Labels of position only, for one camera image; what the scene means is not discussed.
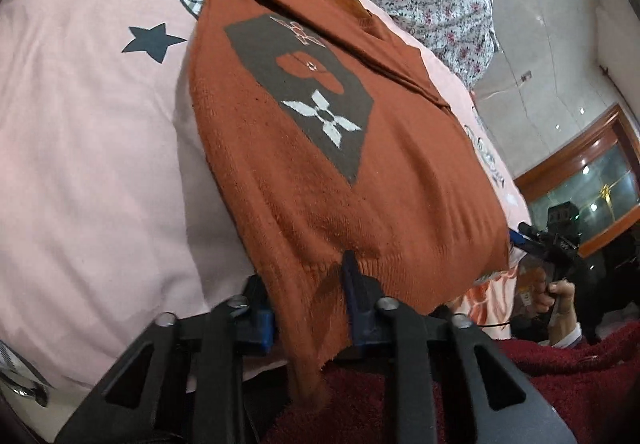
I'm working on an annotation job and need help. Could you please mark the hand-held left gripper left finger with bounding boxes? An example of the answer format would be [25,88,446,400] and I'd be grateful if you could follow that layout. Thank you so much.
[54,274,275,444]

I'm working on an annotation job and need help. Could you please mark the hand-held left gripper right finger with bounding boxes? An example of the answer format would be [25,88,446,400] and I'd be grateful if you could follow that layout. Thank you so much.
[341,250,578,444]

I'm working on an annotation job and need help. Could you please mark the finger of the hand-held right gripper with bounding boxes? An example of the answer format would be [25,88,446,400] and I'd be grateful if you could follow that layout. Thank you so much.
[509,223,551,257]

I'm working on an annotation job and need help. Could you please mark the orange knit sweater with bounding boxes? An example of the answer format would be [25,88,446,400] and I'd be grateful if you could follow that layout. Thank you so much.
[187,0,511,410]

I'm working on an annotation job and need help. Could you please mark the person's right forearm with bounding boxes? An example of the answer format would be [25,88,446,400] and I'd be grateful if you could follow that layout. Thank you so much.
[547,319,585,350]

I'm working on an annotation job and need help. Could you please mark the person's right hand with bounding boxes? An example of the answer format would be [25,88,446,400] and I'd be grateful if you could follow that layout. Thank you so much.
[533,279,577,331]

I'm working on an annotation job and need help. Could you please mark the orange floral cloth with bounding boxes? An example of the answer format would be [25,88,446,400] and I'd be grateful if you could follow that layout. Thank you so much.
[457,268,518,341]

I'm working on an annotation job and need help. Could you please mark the wooden glass door cabinet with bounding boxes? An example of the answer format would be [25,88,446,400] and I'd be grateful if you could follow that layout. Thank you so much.
[515,104,640,258]

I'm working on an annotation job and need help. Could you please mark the person's dark red clothing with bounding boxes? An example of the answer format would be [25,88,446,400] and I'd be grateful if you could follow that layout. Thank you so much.
[260,334,640,444]

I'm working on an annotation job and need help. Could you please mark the pink heart print bedsheet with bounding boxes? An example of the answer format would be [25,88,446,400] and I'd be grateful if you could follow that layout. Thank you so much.
[0,0,533,441]

